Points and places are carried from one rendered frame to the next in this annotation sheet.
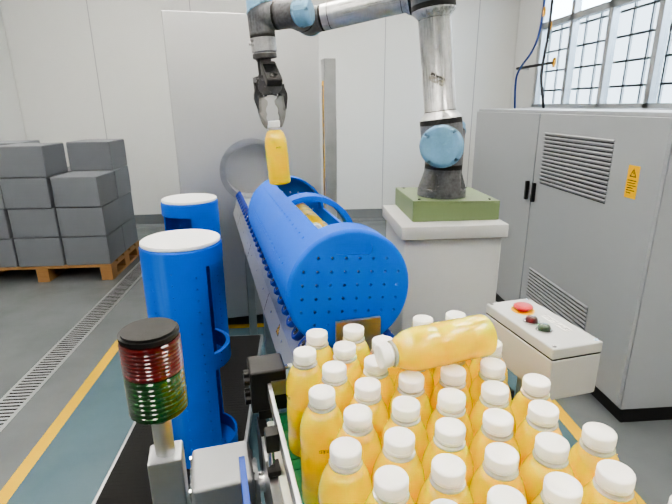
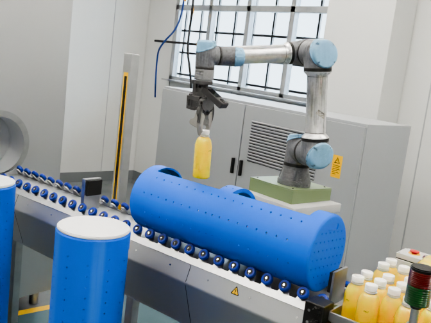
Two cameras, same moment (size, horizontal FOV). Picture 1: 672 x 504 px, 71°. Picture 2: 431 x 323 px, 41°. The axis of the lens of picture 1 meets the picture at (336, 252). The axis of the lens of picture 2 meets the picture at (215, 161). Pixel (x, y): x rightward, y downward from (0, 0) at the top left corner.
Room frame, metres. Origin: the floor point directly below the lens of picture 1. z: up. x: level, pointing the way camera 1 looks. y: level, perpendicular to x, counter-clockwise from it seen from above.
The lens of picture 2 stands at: (-0.32, 1.51, 1.71)
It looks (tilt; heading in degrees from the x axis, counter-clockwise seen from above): 10 degrees down; 323
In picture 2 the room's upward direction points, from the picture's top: 7 degrees clockwise
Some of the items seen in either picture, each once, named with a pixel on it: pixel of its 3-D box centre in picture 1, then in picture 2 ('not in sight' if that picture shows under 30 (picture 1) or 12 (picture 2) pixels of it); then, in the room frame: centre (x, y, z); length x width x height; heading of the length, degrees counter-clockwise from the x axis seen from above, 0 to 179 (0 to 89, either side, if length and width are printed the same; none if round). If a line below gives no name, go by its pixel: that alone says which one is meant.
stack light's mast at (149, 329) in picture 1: (157, 392); (417, 296); (0.46, 0.20, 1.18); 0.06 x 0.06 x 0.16
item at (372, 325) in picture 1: (357, 343); (336, 285); (0.93, -0.04, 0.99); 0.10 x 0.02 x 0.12; 105
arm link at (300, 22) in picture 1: (295, 14); (228, 56); (1.51, 0.11, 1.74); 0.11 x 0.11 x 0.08; 74
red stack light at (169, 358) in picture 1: (151, 352); (421, 277); (0.46, 0.20, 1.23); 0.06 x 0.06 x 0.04
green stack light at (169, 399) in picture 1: (156, 388); (418, 294); (0.46, 0.20, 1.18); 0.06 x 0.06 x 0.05
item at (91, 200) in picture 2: not in sight; (92, 193); (2.21, 0.30, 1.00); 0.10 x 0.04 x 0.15; 105
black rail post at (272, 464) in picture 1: (272, 450); not in sight; (0.66, 0.11, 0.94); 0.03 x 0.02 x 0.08; 15
